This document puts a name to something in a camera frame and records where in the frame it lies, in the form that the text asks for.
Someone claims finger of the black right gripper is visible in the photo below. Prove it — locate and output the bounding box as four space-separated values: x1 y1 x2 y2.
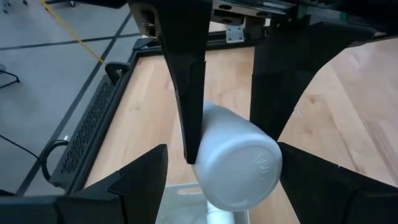
249 21 377 141
128 0 214 166

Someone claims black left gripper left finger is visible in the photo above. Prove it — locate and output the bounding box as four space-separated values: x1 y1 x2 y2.
55 143 169 224

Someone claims black aluminium table frame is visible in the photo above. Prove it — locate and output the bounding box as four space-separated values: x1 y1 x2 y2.
67 24 271 197

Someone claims grey plastic basket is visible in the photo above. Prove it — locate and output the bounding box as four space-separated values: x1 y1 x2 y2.
155 182 251 224

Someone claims black coiled cable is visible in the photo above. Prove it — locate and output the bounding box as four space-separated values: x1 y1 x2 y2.
0 133 70 183

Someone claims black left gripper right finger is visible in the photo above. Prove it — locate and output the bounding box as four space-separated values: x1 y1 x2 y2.
278 142 398 224

